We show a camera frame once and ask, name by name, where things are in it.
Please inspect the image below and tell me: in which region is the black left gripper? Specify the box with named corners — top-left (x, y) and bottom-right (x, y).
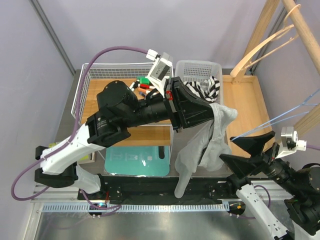
top-left (121, 77), bottom-right (223, 134)

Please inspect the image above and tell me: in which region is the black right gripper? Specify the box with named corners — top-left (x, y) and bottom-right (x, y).
top-left (219, 128), bottom-right (303, 194)

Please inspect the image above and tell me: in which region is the black white striped tank top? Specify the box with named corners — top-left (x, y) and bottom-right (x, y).
top-left (184, 76), bottom-right (221, 103)

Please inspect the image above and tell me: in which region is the grey garment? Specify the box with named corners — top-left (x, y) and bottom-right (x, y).
top-left (174, 103), bottom-right (238, 199)

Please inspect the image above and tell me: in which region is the blue wire hanger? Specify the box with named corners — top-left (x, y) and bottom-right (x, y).
top-left (231, 88), bottom-right (320, 142)

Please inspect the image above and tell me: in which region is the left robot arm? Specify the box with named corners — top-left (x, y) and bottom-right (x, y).
top-left (34, 77), bottom-right (214, 200)

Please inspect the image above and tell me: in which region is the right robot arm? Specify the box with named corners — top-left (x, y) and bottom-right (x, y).
top-left (219, 127), bottom-right (320, 240)

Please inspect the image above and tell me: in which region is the wooden rack base tray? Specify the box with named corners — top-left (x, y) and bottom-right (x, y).
top-left (223, 75), bottom-right (270, 158)

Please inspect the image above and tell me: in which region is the white plastic basket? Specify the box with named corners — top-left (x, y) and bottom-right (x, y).
top-left (174, 60), bottom-right (224, 105)

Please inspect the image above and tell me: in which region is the green cap marker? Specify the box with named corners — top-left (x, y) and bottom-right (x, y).
top-left (137, 76), bottom-right (150, 85)

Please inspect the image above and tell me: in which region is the red cap marker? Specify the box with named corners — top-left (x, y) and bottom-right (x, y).
top-left (139, 84), bottom-right (155, 90)

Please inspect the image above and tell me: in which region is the orange cap marker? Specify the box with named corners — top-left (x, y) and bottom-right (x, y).
top-left (137, 87), bottom-right (150, 94)

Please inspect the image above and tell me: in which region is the black white marker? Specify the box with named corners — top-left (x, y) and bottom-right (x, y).
top-left (129, 80), bottom-right (140, 92)

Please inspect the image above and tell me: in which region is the teal cutting board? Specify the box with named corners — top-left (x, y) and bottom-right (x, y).
top-left (104, 146), bottom-right (170, 177)

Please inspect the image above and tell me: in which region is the green paperback book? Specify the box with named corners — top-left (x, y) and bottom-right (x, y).
top-left (48, 142), bottom-right (96, 165)

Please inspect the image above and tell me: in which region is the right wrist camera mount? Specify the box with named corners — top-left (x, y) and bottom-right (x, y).
top-left (275, 126), bottom-right (307, 159)

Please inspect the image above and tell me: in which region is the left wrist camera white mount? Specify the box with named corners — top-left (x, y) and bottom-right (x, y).
top-left (146, 49), bottom-right (173, 97)

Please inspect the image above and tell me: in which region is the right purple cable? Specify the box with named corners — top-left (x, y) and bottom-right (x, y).
top-left (237, 143), bottom-right (320, 221)

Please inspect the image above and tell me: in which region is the wooden clothes rack frame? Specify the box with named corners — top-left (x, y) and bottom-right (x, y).
top-left (234, 0), bottom-right (320, 136)

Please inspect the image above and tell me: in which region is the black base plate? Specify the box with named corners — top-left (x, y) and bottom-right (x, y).
top-left (87, 174), bottom-right (251, 206)

